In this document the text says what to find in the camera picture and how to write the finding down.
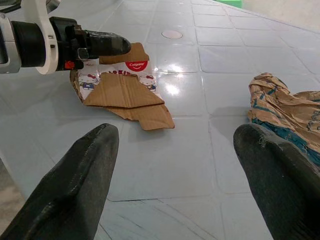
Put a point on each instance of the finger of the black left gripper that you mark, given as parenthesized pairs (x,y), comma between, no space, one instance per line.
(107,43)

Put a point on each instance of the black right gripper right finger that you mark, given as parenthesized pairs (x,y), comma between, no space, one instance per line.
(280,185)

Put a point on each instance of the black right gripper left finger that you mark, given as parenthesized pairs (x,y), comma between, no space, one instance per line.
(75,180)

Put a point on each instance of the brown paper bag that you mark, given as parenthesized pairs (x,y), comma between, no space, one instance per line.
(280,105)

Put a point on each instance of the flattened Colgate cardboard box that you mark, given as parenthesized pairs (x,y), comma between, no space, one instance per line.
(125,92)

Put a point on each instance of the round white table cap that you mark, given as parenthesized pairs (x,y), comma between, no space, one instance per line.
(172,34)

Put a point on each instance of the green box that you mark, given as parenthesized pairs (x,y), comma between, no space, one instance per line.
(230,2)

